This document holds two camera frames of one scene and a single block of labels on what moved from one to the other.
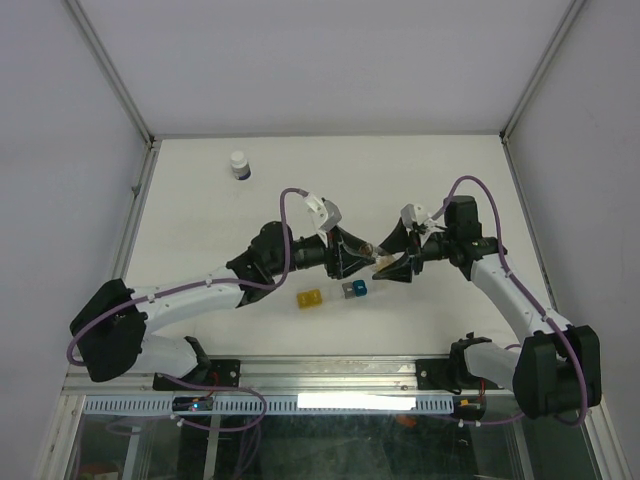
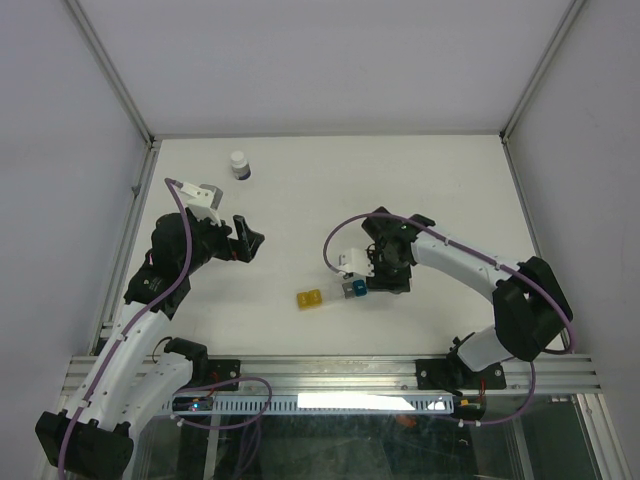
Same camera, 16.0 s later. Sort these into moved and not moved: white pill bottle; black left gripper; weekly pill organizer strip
Moved: black left gripper
Not moved: weekly pill organizer strip; white pill bottle
